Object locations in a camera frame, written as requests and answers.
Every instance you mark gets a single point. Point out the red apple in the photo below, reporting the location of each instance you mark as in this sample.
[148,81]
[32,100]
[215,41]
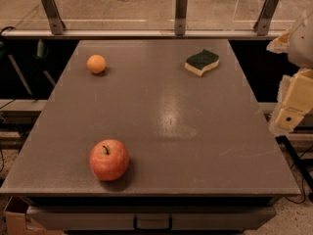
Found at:
[109,160]

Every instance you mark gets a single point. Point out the left metal bracket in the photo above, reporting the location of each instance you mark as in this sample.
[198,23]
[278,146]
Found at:
[56,24]

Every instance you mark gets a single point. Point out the metal rail frame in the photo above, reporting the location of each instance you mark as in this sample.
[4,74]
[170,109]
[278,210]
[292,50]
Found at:
[105,34]

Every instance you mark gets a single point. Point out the green and yellow sponge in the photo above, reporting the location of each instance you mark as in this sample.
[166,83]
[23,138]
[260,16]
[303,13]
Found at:
[202,62]

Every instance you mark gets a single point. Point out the middle metal bracket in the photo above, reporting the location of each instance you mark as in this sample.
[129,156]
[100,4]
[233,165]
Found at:
[180,16]

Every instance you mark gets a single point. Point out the cardboard box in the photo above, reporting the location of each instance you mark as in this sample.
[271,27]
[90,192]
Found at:
[19,223]

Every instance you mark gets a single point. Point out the clear acrylic barrier panel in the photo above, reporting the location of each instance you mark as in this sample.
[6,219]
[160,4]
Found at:
[136,14]

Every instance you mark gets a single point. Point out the right metal bracket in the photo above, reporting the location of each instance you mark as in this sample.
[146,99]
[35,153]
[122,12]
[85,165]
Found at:
[262,25]

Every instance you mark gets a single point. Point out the metal bracket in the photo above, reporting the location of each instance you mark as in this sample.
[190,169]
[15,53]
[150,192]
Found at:
[180,16]
[56,24]
[262,25]

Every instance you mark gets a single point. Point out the small orange fruit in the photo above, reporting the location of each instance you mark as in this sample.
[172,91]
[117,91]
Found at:
[96,64]

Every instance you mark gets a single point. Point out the grey drawer with handle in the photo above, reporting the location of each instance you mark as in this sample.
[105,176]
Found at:
[151,219]

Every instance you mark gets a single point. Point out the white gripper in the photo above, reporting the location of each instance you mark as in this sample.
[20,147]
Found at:
[302,48]

